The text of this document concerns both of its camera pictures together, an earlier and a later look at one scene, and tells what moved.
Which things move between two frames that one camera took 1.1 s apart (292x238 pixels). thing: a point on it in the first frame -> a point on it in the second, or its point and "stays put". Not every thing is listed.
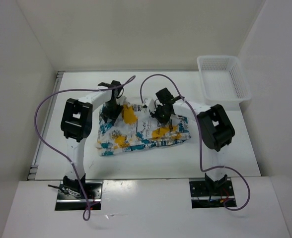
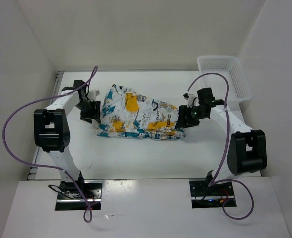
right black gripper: [164, 120] -> [184, 110]
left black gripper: [112, 116] -> [94, 113]
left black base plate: [67, 202] stays put
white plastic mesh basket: [223, 83] stays put
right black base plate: [200, 199] stays put
